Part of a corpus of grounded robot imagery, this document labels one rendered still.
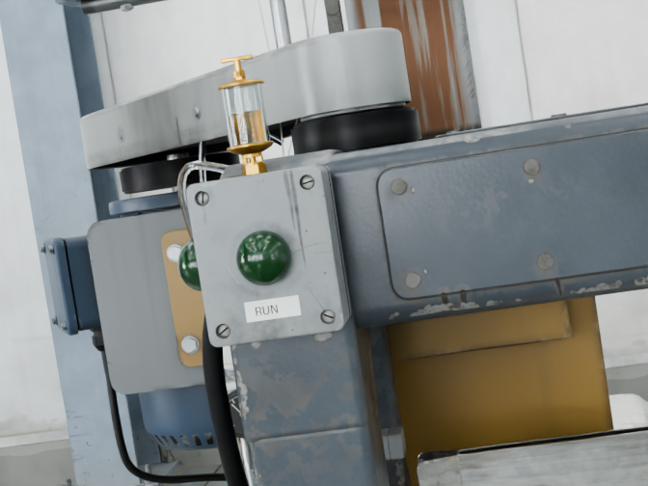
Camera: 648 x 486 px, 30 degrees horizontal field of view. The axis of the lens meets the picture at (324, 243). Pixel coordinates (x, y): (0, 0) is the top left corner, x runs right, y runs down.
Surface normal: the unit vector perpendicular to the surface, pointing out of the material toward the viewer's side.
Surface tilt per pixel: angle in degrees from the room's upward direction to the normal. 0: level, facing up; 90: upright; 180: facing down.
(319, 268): 90
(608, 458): 90
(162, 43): 90
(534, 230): 90
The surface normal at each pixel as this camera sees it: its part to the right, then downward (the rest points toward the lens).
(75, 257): 0.33, 0.00
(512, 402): -0.11, 0.07
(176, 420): -0.40, 0.13
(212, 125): -0.83, 0.15
